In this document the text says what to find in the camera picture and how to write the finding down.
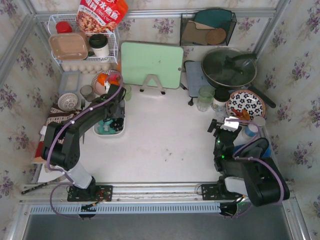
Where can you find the black frying pan with lid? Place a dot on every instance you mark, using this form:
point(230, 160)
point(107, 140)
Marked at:
point(232, 69)

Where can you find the white salt bottle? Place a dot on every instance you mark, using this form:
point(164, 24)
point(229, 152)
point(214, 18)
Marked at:
point(251, 129)

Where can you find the red lidded jar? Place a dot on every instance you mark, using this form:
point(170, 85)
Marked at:
point(63, 27)

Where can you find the white lattice bowl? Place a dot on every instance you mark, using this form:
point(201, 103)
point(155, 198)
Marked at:
point(67, 102)

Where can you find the black lidded jar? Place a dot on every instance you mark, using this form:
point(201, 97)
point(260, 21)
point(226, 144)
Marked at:
point(221, 97)

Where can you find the teal coffee capsule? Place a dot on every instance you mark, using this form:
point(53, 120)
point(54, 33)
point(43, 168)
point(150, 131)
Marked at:
point(104, 128)

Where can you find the white cup black lid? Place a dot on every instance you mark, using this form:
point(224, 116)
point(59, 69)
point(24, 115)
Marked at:
point(99, 43)

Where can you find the dark fork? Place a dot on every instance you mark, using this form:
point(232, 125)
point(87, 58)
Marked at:
point(82, 104)

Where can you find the clear plastic bottle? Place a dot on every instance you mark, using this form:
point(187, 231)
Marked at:
point(221, 113)

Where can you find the red snack bag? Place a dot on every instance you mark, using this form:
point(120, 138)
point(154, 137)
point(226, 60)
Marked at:
point(100, 16)

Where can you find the green glass cup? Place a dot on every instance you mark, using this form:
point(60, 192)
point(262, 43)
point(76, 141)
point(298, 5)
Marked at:
point(128, 92)
point(205, 98)

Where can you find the egg carton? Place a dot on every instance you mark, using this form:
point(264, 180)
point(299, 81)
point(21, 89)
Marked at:
point(87, 68)

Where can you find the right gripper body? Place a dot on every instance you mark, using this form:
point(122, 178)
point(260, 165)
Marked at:
point(219, 130)

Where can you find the clear blue-rimmed container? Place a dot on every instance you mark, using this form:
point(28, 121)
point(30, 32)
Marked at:
point(69, 82)

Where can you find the grey glass cup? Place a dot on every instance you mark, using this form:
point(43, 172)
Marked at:
point(88, 93)

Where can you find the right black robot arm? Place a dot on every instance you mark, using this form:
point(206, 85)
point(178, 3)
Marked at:
point(246, 170)

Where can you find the green glass cup left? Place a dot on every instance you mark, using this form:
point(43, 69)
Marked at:
point(128, 92)

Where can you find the cork round coaster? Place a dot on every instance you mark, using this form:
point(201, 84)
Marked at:
point(216, 36)

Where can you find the beige food container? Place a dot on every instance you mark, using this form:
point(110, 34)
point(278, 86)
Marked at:
point(69, 46)

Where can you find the white spatula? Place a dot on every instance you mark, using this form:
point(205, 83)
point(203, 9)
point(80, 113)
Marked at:
point(43, 130)

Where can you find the white storage basket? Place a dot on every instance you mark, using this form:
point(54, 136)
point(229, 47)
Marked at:
point(120, 132)

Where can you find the metal cutting board stand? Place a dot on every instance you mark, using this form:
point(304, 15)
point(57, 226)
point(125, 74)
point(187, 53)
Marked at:
point(152, 81)

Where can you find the teal plate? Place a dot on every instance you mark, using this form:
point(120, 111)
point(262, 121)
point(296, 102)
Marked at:
point(214, 17)

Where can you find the pink fruit plate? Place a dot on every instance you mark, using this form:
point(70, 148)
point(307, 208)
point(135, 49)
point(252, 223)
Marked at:
point(98, 85)

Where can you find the white wire rack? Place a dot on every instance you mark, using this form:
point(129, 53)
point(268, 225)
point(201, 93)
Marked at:
point(113, 38)

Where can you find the green cutting board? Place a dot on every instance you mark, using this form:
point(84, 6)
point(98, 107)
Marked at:
point(139, 60)

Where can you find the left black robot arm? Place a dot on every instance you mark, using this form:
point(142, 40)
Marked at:
point(61, 146)

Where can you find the black coffee capsule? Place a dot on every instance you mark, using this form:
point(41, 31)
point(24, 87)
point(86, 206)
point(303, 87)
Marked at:
point(117, 124)

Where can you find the black mesh organizer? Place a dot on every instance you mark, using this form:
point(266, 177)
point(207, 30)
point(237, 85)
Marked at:
point(193, 33)

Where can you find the floral patterned plate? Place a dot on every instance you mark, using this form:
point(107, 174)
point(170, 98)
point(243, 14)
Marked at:
point(244, 104)

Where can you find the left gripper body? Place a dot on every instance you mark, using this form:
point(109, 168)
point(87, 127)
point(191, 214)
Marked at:
point(118, 116)

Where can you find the orange tangerine left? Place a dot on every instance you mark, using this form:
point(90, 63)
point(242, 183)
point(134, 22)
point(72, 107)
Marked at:
point(101, 78)

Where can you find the blue grey cloth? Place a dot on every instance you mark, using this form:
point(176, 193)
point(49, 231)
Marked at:
point(264, 144)

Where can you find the green glass cup right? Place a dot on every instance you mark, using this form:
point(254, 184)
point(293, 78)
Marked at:
point(205, 98)

